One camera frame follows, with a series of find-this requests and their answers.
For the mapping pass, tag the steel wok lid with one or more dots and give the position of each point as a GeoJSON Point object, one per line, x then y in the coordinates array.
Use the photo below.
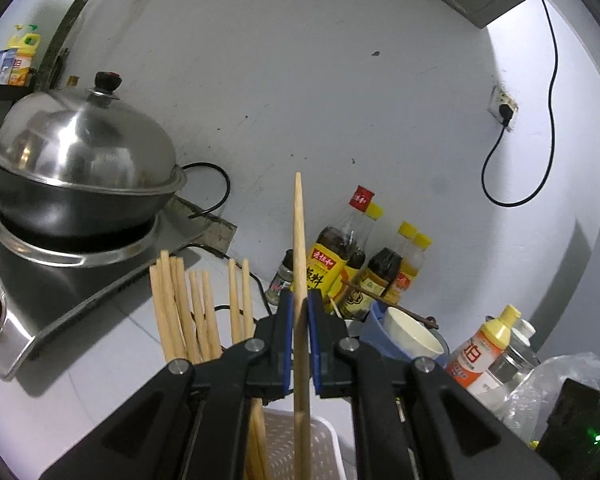
{"type": "Point", "coordinates": [80, 145]}

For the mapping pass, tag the dark vertical pipe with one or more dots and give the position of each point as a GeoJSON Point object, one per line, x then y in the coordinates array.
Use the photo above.
{"type": "Point", "coordinates": [70, 20]}

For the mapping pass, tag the yellow oil bottle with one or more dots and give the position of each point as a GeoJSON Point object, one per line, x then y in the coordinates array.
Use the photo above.
{"type": "Point", "coordinates": [24, 57]}

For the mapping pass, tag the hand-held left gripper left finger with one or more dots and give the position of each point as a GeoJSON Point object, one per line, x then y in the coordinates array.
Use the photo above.
{"type": "Point", "coordinates": [286, 345]}

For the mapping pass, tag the steel cooker with gold knobs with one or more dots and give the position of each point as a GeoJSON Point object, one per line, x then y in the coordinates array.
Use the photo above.
{"type": "Point", "coordinates": [70, 290]}

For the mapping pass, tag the glass jar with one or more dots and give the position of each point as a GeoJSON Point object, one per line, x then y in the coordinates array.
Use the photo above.
{"type": "Point", "coordinates": [512, 365]}

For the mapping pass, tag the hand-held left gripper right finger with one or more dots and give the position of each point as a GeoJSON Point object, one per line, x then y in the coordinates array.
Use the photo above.
{"type": "Point", "coordinates": [315, 345]}

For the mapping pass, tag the red capped cooking wine bottle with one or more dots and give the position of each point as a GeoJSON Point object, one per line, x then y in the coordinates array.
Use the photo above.
{"type": "Point", "coordinates": [330, 255]}

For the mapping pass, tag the blue and white carton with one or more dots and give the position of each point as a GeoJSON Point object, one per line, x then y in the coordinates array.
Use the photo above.
{"type": "Point", "coordinates": [1, 67]}

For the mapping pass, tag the yellow capped soy sauce bottle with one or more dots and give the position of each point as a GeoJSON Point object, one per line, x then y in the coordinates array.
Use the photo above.
{"type": "Point", "coordinates": [357, 260]}

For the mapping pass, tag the white wall socket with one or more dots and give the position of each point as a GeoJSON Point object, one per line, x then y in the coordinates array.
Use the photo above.
{"type": "Point", "coordinates": [502, 105]}

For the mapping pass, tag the pile of wooden chopsticks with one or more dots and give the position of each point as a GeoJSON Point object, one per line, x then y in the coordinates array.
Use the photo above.
{"type": "Point", "coordinates": [172, 305]}

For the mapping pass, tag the white bowl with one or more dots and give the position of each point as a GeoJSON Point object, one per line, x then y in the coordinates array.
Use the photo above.
{"type": "Point", "coordinates": [410, 332]}

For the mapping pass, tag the yellow capped squeeze bottle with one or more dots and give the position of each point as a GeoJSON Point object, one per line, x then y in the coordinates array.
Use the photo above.
{"type": "Point", "coordinates": [480, 360]}

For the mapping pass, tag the single bamboo chopstick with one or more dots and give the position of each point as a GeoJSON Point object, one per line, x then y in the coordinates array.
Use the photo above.
{"type": "Point", "coordinates": [300, 240]}

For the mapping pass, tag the yellow capped amber liquid bottle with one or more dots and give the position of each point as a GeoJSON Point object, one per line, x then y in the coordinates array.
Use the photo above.
{"type": "Point", "coordinates": [412, 265]}

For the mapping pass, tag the white plastic utensil basket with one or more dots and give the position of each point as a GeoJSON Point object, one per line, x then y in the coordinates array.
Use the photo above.
{"type": "Point", "coordinates": [280, 445]}

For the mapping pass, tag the yellow capped dark vinegar bottle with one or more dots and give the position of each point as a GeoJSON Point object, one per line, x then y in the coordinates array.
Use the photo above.
{"type": "Point", "coordinates": [382, 270]}

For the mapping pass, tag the small pepper shaker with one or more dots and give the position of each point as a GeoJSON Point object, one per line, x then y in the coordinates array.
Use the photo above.
{"type": "Point", "coordinates": [282, 280]}

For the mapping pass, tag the clear plastic bag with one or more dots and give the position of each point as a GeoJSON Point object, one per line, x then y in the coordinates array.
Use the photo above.
{"type": "Point", "coordinates": [540, 385]}

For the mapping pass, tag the dark brown stick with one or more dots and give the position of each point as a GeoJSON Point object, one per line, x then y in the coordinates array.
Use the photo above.
{"type": "Point", "coordinates": [395, 307]}

